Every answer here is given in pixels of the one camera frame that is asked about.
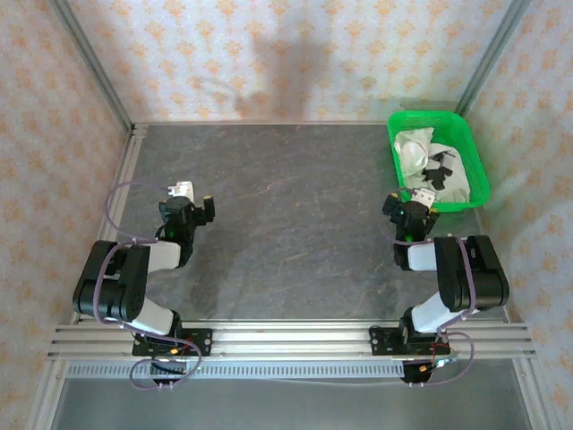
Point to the white t-shirt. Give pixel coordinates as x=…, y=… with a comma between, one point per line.
x=412, y=152

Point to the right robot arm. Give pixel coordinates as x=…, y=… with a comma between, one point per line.
x=474, y=277

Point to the green plastic basket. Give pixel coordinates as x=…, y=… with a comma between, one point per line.
x=403, y=118

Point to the small controller board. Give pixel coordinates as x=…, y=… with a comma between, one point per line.
x=443, y=362

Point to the aluminium table side rail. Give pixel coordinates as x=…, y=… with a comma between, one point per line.
x=130, y=165

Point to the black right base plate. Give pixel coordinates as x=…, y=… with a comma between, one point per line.
x=380, y=341

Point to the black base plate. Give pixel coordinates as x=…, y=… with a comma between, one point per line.
x=380, y=341
x=201, y=342

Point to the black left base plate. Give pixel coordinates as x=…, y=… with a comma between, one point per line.
x=201, y=342

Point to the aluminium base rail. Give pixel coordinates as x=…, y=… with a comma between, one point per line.
x=291, y=340

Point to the aluminium frame post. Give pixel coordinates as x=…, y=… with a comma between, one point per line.
x=96, y=71
x=488, y=58

